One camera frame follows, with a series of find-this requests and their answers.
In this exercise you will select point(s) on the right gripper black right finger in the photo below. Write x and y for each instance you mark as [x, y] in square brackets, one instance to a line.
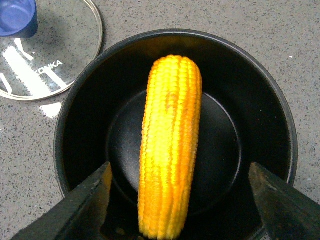
[286, 213]

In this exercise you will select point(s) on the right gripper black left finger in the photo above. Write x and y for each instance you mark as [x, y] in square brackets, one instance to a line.
[79, 216]

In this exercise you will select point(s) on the yellow corn cob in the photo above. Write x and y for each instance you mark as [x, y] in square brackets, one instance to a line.
[170, 136]

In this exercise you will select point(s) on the glass lid blue knob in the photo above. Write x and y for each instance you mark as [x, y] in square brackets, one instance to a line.
[45, 45]

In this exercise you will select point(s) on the dark blue pot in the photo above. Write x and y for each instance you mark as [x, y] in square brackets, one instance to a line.
[245, 118]

